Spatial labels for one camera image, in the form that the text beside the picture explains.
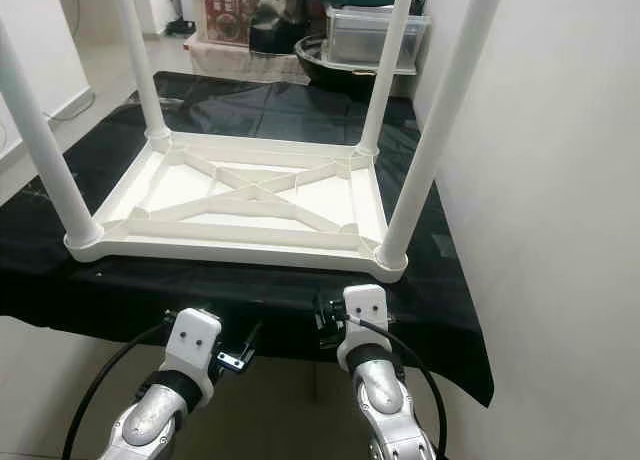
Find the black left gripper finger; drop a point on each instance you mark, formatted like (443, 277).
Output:
(250, 342)

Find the white plastic table top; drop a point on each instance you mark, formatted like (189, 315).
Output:
(210, 235)

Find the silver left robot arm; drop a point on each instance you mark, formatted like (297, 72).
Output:
(155, 425)

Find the black tablecloth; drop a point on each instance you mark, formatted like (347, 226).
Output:
(160, 300)

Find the grey tape patch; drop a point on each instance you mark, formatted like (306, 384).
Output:
(442, 246)

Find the black wok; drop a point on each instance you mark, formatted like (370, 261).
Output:
(325, 72)

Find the speckled cloth covered bench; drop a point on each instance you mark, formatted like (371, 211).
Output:
(240, 62)

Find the grey clear plastic box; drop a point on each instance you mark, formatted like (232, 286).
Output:
(360, 40)

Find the black shiny curved cover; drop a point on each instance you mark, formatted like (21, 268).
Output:
(285, 20)

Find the dark red printed carton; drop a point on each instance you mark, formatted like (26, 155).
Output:
(233, 18)

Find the clear storage box orange lid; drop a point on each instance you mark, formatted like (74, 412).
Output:
(208, 10)

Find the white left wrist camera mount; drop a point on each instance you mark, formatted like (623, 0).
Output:
(195, 345)

